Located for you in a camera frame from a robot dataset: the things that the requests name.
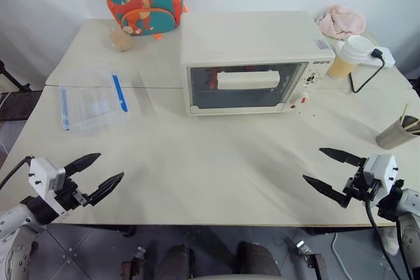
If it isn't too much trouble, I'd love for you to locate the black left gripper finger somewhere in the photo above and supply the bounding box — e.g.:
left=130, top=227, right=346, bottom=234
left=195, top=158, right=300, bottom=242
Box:
left=85, top=171, right=125, bottom=207
left=64, top=152, right=102, bottom=179

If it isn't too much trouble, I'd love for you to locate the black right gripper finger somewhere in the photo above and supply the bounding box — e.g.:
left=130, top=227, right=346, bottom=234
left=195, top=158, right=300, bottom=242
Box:
left=318, top=148, right=366, bottom=168
left=302, top=174, right=350, bottom=209

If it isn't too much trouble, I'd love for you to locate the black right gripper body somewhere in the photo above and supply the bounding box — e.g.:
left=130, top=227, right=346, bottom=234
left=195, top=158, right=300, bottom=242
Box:
left=343, top=158, right=379, bottom=201

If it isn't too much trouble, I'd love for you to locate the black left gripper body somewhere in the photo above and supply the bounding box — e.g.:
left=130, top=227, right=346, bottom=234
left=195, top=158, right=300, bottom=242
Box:
left=54, top=177, right=91, bottom=212

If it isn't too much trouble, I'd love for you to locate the cream toaster oven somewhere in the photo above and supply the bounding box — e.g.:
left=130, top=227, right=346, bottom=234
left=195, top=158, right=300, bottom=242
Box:
left=179, top=10, right=337, bottom=117

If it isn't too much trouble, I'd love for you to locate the grey metal cup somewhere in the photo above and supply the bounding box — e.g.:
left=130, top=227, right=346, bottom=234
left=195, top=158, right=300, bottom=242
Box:
left=375, top=114, right=420, bottom=150

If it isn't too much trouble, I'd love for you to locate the clear box with blue latches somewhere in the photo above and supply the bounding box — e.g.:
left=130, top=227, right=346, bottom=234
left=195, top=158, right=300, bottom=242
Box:
left=58, top=66, right=131, bottom=137

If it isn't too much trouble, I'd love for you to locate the wooden stick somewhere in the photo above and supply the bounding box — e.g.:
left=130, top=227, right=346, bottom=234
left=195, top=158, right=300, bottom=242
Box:
left=398, top=102, right=411, bottom=127

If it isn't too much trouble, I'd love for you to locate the clear plastic lid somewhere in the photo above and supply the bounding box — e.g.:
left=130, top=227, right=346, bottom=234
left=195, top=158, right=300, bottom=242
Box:
left=130, top=71, right=156, bottom=115

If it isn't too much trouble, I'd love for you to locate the paper cup with white lid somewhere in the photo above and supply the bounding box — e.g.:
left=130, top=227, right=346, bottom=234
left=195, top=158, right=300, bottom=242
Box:
left=326, top=34, right=375, bottom=81

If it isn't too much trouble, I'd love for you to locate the dark rounded shape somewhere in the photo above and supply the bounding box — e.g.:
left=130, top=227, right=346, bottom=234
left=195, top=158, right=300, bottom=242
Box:
left=234, top=241, right=283, bottom=278

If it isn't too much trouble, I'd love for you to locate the white power strip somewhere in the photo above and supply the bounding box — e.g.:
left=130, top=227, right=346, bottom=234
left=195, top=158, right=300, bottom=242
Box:
left=334, top=41, right=396, bottom=69

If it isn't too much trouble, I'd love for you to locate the black metal stand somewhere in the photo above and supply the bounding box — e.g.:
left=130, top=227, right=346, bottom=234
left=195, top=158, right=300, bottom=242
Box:
left=0, top=59, right=33, bottom=93

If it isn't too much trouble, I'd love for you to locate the pink towel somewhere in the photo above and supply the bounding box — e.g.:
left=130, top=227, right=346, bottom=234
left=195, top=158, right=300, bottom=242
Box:
left=314, top=4, right=367, bottom=41

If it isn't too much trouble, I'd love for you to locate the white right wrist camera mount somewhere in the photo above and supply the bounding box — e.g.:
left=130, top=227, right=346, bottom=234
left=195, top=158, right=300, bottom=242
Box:
left=362, top=153, right=400, bottom=203

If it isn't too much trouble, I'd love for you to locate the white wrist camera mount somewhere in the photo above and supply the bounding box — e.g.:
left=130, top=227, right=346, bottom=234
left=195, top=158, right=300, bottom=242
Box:
left=362, top=153, right=400, bottom=203
left=28, top=157, right=68, bottom=218

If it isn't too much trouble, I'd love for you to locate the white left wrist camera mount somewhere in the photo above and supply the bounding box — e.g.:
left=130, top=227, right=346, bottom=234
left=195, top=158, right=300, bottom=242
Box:
left=28, top=157, right=68, bottom=218

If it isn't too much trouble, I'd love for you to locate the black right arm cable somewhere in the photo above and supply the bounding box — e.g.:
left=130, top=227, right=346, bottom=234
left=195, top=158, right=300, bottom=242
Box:
left=365, top=199, right=415, bottom=280

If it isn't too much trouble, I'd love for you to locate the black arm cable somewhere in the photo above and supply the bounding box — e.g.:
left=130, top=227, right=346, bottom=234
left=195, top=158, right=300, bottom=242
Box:
left=0, top=156, right=35, bottom=190
left=365, top=199, right=415, bottom=280

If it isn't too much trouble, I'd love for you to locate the white floor cable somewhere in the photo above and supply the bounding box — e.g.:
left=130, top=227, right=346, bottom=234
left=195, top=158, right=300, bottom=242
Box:
left=330, top=231, right=349, bottom=268

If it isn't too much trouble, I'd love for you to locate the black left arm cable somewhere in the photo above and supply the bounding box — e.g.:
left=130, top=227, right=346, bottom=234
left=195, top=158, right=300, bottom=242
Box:
left=0, top=156, right=35, bottom=190

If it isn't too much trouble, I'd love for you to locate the rusty metal bracket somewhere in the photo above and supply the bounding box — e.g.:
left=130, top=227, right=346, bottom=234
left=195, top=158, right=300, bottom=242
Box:
left=120, top=245, right=148, bottom=280
left=294, top=240, right=325, bottom=280

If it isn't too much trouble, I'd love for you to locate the black plug with cable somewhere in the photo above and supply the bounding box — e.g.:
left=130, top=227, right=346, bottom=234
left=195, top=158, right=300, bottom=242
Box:
left=348, top=48, right=385, bottom=94

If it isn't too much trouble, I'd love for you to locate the glass oven door with handle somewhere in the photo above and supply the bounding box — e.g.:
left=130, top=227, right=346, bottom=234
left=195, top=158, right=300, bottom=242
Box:
left=186, top=61, right=310, bottom=113

